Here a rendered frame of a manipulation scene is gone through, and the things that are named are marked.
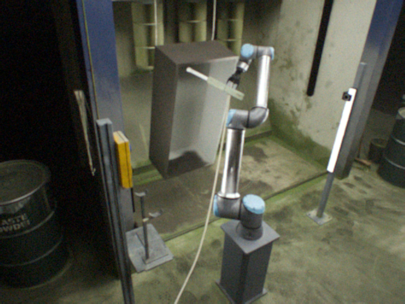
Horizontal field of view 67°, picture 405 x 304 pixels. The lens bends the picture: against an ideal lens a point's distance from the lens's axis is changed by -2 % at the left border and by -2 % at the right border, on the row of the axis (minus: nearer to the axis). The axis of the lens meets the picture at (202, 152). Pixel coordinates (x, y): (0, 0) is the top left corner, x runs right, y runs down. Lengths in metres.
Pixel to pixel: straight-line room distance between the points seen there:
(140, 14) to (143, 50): 0.37
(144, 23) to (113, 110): 1.77
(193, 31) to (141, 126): 1.28
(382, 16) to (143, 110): 2.77
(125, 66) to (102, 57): 2.11
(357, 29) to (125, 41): 2.57
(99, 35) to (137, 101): 2.19
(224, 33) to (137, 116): 1.50
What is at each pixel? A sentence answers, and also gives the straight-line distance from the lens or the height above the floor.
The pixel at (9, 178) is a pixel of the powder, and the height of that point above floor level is 0.86.
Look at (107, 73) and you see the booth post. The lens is 1.87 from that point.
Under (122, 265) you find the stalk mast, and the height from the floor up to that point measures 0.75.
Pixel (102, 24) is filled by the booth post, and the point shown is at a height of 1.97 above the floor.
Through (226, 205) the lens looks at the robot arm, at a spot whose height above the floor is 0.88.
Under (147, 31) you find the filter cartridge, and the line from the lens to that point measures 3.58.
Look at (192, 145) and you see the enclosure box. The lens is 3.48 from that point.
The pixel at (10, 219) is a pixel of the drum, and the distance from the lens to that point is 2.49.
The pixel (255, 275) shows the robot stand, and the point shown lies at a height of 0.31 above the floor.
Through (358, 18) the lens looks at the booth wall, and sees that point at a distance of 3.85.
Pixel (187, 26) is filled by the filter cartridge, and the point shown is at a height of 1.69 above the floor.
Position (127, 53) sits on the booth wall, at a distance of 3.92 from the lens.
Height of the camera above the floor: 2.22
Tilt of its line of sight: 30 degrees down
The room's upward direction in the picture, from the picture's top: 2 degrees clockwise
